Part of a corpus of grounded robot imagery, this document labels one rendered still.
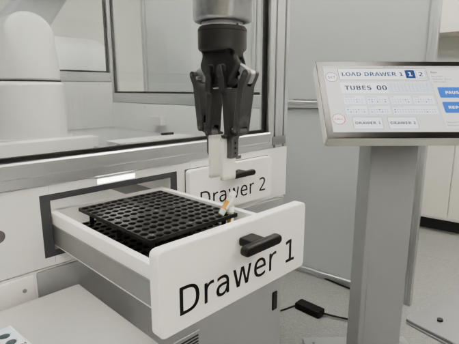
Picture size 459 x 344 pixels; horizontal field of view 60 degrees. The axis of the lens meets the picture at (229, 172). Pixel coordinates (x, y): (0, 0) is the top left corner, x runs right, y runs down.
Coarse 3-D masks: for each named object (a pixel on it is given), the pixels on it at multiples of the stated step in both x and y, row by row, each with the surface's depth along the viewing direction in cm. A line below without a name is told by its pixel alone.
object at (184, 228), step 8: (216, 216) 66; (224, 216) 66; (232, 216) 67; (192, 224) 62; (200, 224) 62; (208, 224) 63; (160, 232) 59; (168, 232) 59; (176, 232) 59; (184, 232) 60; (144, 240) 56; (152, 240) 56; (160, 240) 57
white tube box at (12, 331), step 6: (0, 330) 52; (6, 330) 52; (12, 330) 52; (0, 336) 51; (6, 336) 52; (12, 336) 51; (18, 336) 51; (0, 342) 50; (6, 342) 50; (12, 342) 51; (18, 342) 50
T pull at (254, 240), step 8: (240, 240) 53; (248, 240) 53; (256, 240) 52; (264, 240) 52; (272, 240) 53; (280, 240) 54; (248, 248) 50; (256, 248) 51; (264, 248) 52; (248, 256) 50
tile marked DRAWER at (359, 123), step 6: (354, 120) 124; (360, 120) 124; (366, 120) 124; (372, 120) 124; (378, 120) 124; (354, 126) 123; (360, 126) 123; (366, 126) 123; (372, 126) 123; (378, 126) 123
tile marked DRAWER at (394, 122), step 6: (390, 120) 124; (396, 120) 124; (402, 120) 124; (408, 120) 124; (414, 120) 124; (390, 126) 123; (396, 126) 123; (402, 126) 123; (408, 126) 123; (414, 126) 123
